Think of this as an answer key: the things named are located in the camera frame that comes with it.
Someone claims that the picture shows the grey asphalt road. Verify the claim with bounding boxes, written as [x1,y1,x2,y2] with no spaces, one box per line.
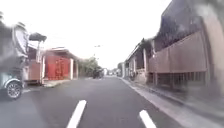
[0,76,188,128]

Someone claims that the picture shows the red building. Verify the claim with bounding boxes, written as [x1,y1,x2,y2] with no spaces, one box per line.
[42,47,80,82]

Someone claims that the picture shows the brown building with railing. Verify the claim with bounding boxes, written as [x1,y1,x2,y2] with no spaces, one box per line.
[147,0,224,94]

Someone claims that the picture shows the car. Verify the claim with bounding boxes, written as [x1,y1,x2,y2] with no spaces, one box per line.
[0,71,25,101]

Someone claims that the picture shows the pale concrete pavement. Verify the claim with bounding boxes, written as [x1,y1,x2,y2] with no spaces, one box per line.
[119,77,224,128]

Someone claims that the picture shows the building with dark awning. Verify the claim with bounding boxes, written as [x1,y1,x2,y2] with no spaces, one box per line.
[0,21,48,86]

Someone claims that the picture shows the green trees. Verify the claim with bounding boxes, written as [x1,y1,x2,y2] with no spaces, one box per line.
[78,56,102,79]

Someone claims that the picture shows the robot's own part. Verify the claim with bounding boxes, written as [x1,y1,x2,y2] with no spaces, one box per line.
[66,99,88,128]
[138,109,158,128]

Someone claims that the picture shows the dark vehicle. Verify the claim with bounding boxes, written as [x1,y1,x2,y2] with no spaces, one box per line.
[92,67,105,80]

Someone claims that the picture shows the row of houses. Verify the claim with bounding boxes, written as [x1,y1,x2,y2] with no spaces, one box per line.
[116,37,155,84]

